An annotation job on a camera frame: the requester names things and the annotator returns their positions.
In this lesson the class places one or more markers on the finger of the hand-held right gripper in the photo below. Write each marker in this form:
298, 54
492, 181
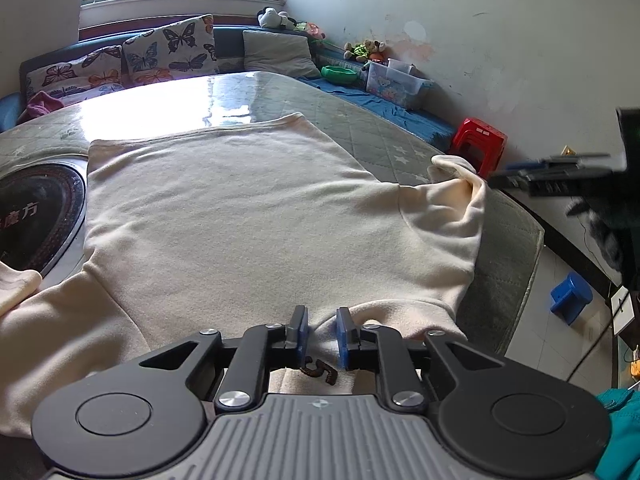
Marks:
560, 161
555, 182

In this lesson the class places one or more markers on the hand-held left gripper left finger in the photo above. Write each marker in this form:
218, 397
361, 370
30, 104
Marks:
301, 340

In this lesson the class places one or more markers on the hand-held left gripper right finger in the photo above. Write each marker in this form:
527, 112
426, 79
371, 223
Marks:
344, 340

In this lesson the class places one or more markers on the cream sweatshirt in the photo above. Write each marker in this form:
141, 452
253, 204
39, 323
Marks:
250, 210

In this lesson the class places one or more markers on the red plastic stool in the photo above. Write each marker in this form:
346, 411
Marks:
477, 142

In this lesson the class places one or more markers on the blue plastic stool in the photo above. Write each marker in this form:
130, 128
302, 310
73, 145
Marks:
570, 300

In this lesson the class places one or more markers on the blue sofa blanket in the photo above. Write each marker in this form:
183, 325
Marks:
400, 120

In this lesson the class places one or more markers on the grey quilted table cover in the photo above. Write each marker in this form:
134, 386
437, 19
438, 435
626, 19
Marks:
380, 127

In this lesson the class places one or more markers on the clear plastic storage box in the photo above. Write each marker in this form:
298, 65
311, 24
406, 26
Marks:
392, 85

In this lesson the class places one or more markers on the brown teddy bear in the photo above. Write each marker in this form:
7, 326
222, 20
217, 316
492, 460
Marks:
375, 50

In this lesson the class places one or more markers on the green plush toy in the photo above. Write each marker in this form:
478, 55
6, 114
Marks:
356, 51

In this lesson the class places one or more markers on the teal clothing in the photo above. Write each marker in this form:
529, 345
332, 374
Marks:
622, 435

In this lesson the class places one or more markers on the green plastic bowl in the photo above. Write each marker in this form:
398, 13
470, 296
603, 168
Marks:
340, 75

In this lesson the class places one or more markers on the orange and green toy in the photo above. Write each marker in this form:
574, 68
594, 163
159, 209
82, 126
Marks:
312, 31

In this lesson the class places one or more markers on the grey pillow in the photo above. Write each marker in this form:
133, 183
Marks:
277, 52

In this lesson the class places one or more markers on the black round hotplate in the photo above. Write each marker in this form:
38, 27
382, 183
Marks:
35, 210

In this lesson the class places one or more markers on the blue corner sofa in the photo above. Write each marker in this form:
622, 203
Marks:
229, 42

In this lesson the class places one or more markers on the large butterfly print cushion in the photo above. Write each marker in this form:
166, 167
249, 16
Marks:
170, 50

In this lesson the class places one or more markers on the panda plush toy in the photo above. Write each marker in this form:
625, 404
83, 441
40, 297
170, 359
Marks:
272, 17

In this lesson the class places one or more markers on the small butterfly print cushion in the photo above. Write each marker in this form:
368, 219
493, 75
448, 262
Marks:
75, 75

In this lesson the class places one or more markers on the pink cloth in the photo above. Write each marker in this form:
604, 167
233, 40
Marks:
42, 105

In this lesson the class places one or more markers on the white wall box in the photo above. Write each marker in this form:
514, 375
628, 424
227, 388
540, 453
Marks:
622, 310

